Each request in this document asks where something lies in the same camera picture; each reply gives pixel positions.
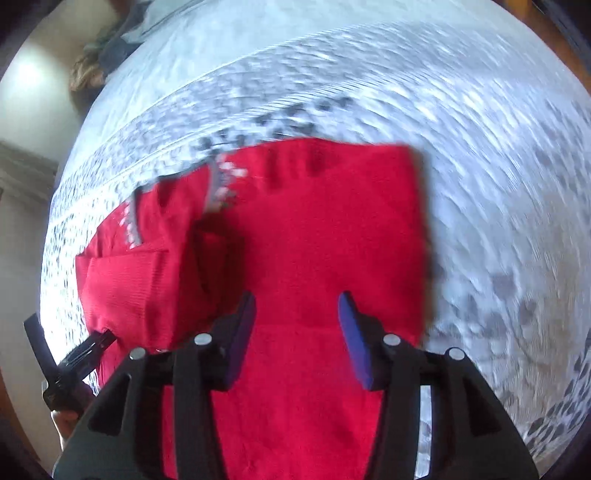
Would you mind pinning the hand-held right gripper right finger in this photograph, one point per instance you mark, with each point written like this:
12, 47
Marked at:
353, 341

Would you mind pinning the white quilted bedspread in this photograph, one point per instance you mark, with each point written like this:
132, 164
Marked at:
392, 92

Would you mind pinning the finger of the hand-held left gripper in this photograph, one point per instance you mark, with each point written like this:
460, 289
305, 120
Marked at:
92, 346
39, 346

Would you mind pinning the person's left hand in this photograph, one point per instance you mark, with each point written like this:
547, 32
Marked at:
62, 422

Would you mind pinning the grey cloth pile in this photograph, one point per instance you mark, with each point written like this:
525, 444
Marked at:
106, 50

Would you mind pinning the red knit sweater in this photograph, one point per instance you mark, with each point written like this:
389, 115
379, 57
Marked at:
300, 240

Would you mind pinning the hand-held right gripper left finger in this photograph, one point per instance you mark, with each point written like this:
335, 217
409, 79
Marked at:
240, 341

